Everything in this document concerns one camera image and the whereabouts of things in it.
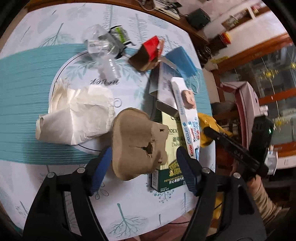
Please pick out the brown paper pulp tray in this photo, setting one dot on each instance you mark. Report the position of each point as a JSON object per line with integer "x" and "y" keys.
{"x": 138, "y": 144}

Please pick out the black green wrapper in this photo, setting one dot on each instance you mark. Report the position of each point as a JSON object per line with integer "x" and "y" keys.
{"x": 120, "y": 35}

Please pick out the red brown carton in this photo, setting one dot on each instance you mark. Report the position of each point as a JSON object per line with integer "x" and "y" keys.
{"x": 147, "y": 57}

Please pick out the clear plastic bottle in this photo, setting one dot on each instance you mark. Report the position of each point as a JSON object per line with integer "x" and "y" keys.
{"x": 103, "y": 49}

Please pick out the white patterned tablecloth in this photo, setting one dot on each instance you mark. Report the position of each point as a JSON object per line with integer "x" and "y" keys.
{"x": 46, "y": 49}

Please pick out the white toothpaste box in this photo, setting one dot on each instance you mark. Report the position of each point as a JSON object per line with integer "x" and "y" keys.
{"x": 188, "y": 114}

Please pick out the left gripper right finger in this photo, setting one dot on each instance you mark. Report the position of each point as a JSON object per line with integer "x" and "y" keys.
{"x": 240, "y": 218}

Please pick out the green yellow snack box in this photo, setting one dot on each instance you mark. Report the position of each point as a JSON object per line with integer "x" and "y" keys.
{"x": 169, "y": 175}

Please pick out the right hand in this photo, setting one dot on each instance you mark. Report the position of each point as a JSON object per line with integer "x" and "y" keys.
{"x": 236, "y": 169}

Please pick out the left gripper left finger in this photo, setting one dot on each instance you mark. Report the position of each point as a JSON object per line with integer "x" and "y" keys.
{"x": 48, "y": 218}

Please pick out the crumpled white paper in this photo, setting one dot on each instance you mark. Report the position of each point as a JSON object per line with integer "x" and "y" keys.
{"x": 76, "y": 115}

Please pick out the silver white carton box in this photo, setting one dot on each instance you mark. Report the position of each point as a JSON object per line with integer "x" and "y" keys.
{"x": 160, "y": 88}

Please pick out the blue face mask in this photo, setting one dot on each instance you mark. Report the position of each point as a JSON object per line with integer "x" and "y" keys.
{"x": 185, "y": 65}

